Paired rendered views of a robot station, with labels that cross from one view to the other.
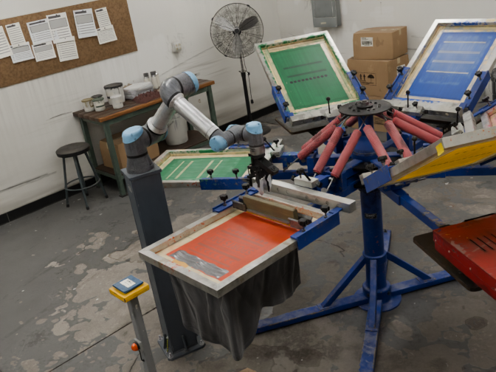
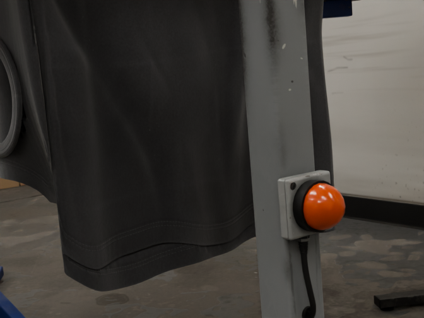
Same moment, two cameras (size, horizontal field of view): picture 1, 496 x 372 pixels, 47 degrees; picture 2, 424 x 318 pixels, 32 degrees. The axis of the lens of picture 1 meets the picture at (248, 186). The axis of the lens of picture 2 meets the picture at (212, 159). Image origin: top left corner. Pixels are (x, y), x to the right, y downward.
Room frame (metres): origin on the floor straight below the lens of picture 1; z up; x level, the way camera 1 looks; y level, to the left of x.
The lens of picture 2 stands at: (2.19, 1.20, 0.77)
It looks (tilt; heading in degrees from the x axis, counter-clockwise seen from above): 7 degrees down; 274
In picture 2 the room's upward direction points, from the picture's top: 5 degrees counter-clockwise
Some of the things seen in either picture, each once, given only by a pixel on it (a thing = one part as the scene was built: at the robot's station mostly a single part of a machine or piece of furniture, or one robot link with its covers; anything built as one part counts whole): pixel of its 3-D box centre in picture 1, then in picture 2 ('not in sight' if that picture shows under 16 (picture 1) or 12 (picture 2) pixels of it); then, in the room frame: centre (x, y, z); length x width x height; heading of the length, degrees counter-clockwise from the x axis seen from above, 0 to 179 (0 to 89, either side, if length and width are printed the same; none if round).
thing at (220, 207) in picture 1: (237, 204); not in sight; (2.81, 0.07, 0.98); 0.30 x 0.05 x 0.07; 130
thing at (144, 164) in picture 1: (138, 160); not in sight; (2.98, 0.57, 1.25); 0.15 x 0.15 x 0.10
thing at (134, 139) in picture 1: (134, 140); not in sight; (2.98, 0.57, 1.37); 0.13 x 0.12 x 0.14; 139
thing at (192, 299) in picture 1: (201, 305); (201, 94); (2.26, 0.30, 0.74); 0.45 x 0.03 x 0.43; 40
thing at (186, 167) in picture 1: (223, 153); not in sight; (3.44, 0.13, 1.05); 1.08 x 0.61 x 0.23; 70
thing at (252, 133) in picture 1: (254, 133); not in sight; (2.60, -0.07, 1.42); 0.09 x 0.08 x 0.11; 49
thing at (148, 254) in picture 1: (239, 235); not in sight; (2.45, 0.08, 0.97); 0.79 x 0.58 x 0.04; 130
